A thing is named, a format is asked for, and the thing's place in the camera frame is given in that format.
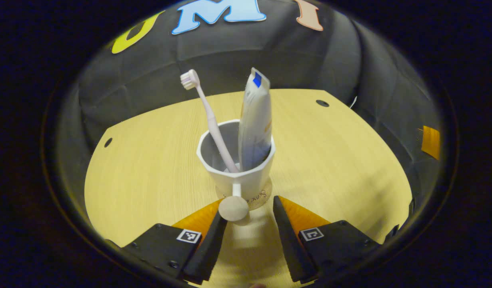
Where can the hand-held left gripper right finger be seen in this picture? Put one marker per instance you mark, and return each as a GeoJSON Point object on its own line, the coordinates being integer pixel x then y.
{"type": "Point", "coordinates": [292, 244]}

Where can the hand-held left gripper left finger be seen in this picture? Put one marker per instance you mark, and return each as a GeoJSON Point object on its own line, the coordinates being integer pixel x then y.
{"type": "Point", "coordinates": [208, 252]}

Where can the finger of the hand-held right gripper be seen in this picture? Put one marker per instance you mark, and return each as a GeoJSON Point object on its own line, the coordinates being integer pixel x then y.
{"type": "Point", "coordinates": [430, 142]}

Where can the white toothpaste tube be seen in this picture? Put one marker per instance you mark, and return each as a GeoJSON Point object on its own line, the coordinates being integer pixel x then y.
{"type": "Point", "coordinates": [254, 120]}

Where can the pale pink toothbrush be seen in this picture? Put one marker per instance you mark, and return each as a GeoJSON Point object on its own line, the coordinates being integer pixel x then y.
{"type": "Point", "coordinates": [188, 78]}

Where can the wooden desktop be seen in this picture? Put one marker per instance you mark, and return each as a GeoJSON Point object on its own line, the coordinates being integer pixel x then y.
{"type": "Point", "coordinates": [150, 160]}

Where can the black backdrop cloth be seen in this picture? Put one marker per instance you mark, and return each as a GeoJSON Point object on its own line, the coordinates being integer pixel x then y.
{"type": "Point", "coordinates": [230, 60]}

